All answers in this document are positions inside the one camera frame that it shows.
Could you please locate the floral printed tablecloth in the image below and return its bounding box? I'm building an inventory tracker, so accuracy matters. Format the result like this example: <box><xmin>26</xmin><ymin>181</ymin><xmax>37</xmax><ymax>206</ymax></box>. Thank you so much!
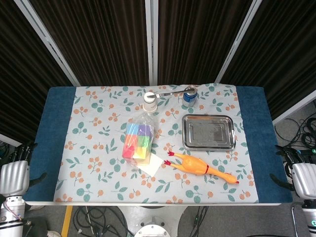
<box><xmin>53</xmin><ymin>83</ymin><xmax>260</xmax><ymax>204</ymax></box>

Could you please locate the clear plastic bag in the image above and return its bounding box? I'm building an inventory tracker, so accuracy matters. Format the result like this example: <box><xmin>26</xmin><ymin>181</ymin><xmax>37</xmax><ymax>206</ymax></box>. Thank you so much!
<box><xmin>121</xmin><ymin>112</ymin><xmax>159</xmax><ymax>171</ymax></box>

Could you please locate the dark ribbed partition panel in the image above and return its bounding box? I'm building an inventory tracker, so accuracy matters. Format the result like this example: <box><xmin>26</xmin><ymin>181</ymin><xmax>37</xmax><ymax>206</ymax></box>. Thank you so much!
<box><xmin>0</xmin><ymin>0</ymin><xmax>74</xmax><ymax>144</ymax></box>
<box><xmin>219</xmin><ymin>0</ymin><xmax>316</xmax><ymax>120</ymax></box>
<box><xmin>157</xmin><ymin>0</ymin><xmax>253</xmax><ymax>85</ymax></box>
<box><xmin>29</xmin><ymin>0</ymin><xmax>150</xmax><ymax>86</ymax></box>

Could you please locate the blue fabric table cover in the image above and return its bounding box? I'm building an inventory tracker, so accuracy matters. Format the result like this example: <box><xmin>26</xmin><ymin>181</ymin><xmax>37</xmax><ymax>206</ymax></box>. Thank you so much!
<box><xmin>23</xmin><ymin>85</ymin><xmax>294</xmax><ymax>204</ymax></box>

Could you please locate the black floor cable bundle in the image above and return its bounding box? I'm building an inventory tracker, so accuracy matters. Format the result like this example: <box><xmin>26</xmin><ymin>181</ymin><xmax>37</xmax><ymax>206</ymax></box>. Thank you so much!
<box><xmin>273</xmin><ymin>115</ymin><xmax>316</xmax><ymax>155</ymax></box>
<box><xmin>70</xmin><ymin>206</ymin><xmax>135</xmax><ymax>237</ymax></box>

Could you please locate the colourful foam block cube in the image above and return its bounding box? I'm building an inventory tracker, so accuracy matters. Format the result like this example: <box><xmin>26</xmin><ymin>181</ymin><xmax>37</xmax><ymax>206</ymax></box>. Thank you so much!
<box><xmin>122</xmin><ymin>122</ymin><xmax>153</xmax><ymax>165</ymax></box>

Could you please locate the orange rubber chicken toy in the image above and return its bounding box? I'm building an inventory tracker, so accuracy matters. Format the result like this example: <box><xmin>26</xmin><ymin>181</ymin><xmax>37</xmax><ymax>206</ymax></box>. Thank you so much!
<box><xmin>163</xmin><ymin>151</ymin><xmax>239</xmax><ymax>185</ymax></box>

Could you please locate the yellow floor tape strip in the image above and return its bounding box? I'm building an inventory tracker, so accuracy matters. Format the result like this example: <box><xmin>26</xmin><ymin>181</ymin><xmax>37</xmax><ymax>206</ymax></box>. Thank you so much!
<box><xmin>60</xmin><ymin>206</ymin><xmax>74</xmax><ymax>237</ymax></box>

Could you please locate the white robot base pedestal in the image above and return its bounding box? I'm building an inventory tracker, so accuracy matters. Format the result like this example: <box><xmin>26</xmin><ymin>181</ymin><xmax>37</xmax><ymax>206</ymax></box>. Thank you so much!
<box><xmin>115</xmin><ymin>204</ymin><xmax>191</xmax><ymax>237</ymax></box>

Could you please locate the blue silver drink can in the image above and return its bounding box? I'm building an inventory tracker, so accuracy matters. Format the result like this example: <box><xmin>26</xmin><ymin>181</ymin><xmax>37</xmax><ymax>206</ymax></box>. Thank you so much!
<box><xmin>182</xmin><ymin>86</ymin><xmax>198</xmax><ymax>107</ymax></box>

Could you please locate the rectangular stainless steel tray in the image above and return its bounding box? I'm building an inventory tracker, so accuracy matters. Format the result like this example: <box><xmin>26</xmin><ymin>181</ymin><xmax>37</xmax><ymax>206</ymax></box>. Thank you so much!
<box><xmin>181</xmin><ymin>114</ymin><xmax>236</xmax><ymax>151</ymax></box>

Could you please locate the white partition frame post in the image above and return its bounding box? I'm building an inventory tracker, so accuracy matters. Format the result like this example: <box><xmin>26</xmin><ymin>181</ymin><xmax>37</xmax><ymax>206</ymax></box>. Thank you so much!
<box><xmin>214</xmin><ymin>0</ymin><xmax>263</xmax><ymax>83</ymax></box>
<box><xmin>145</xmin><ymin>0</ymin><xmax>159</xmax><ymax>85</ymax></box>
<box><xmin>271</xmin><ymin>90</ymin><xmax>316</xmax><ymax>125</ymax></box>
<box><xmin>14</xmin><ymin>0</ymin><xmax>81</xmax><ymax>86</ymax></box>

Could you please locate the white paper card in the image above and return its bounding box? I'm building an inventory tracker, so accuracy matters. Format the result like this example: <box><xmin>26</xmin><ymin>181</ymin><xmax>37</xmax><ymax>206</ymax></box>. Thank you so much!
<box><xmin>138</xmin><ymin>154</ymin><xmax>163</xmax><ymax>177</ymax></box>

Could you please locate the white cylindrical container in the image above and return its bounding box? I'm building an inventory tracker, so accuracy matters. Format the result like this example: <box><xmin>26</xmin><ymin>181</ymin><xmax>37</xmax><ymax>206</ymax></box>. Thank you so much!
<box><xmin>143</xmin><ymin>91</ymin><xmax>159</xmax><ymax>114</ymax></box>

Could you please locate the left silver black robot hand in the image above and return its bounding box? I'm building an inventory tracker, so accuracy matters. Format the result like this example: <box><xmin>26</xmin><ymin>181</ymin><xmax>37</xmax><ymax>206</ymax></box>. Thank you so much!
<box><xmin>0</xmin><ymin>142</ymin><xmax>47</xmax><ymax>198</ymax></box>

